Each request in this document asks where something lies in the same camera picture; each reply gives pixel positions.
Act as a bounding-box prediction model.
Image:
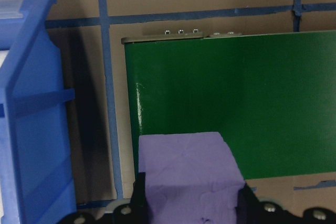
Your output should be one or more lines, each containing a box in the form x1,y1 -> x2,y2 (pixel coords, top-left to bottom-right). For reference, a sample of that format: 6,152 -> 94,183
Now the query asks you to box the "blue plastic storage bin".
0,0 -> 78,224

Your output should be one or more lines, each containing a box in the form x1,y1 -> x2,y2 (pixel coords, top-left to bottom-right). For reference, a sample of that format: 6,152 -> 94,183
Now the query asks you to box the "purple foam block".
138,131 -> 246,224

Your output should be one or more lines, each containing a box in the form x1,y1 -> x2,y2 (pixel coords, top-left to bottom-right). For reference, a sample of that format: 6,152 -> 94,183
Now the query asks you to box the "green conveyor belt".
121,28 -> 336,183

